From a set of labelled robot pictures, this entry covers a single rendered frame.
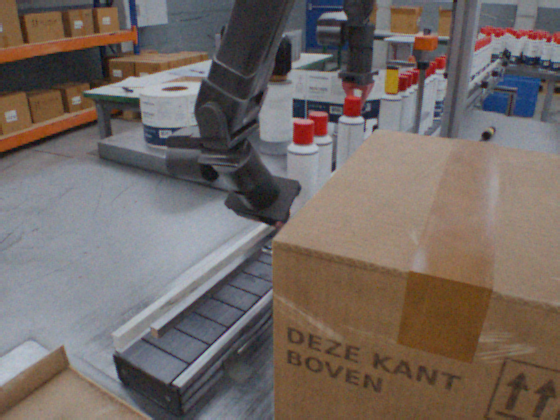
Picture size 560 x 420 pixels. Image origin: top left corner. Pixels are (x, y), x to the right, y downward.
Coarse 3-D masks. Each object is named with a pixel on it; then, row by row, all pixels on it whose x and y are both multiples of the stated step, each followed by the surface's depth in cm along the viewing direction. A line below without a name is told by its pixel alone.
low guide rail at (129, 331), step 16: (240, 240) 71; (256, 240) 74; (224, 256) 67; (208, 272) 64; (176, 288) 60; (192, 288) 62; (160, 304) 57; (176, 304) 59; (144, 320) 54; (112, 336) 52; (128, 336) 53
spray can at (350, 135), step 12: (348, 96) 88; (348, 108) 86; (360, 108) 87; (348, 120) 87; (360, 120) 87; (348, 132) 87; (360, 132) 88; (348, 144) 88; (360, 144) 89; (336, 156) 92; (348, 156) 90; (336, 168) 94
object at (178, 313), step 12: (420, 120) 120; (408, 132) 112; (276, 228) 65; (264, 240) 62; (252, 252) 59; (240, 264) 57; (216, 276) 54; (228, 276) 55; (204, 288) 52; (216, 288) 53; (192, 300) 50; (204, 300) 52; (168, 312) 48; (180, 312) 48; (156, 324) 46; (168, 324) 47; (156, 336) 46
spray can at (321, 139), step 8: (312, 112) 76; (320, 112) 76; (320, 120) 74; (320, 128) 75; (320, 136) 76; (328, 136) 77; (320, 144) 75; (328, 144) 76; (320, 152) 76; (328, 152) 76; (320, 160) 76; (328, 160) 77; (320, 168) 77; (328, 168) 78; (320, 176) 78; (328, 176) 79; (320, 184) 78
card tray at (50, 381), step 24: (48, 360) 54; (24, 384) 52; (48, 384) 54; (72, 384) 55; (96, 384) 55; (0, 408) 50; (24, 408) 51; (48, 408) 51; (72, 408) 51; (96, 408) 51; (120, 408) 52
